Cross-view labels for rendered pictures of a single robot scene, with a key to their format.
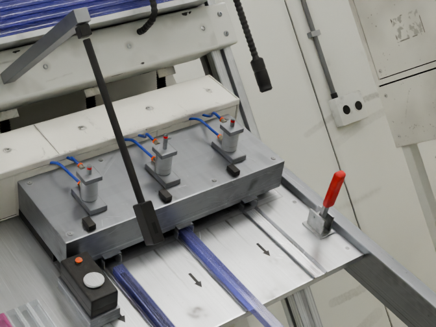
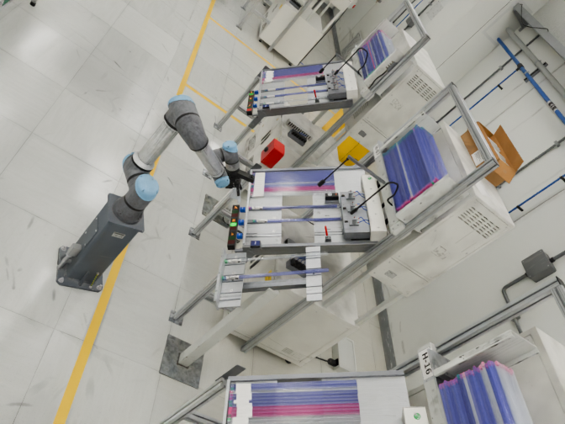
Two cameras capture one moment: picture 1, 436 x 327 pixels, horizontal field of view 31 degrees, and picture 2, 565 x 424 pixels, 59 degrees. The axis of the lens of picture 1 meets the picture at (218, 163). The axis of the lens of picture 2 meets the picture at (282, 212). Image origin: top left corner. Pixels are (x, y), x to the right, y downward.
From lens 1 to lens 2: 282 cm
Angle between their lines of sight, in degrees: 92
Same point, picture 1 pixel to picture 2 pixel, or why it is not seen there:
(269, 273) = (320, 226)
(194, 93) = (378, 224)
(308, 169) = not seen: outside the picture
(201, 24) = (394, 220)
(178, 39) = (391, 215)
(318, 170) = not seen: outside the picture
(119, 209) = (345, 201)
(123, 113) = (376, 209)
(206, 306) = (319, 214)
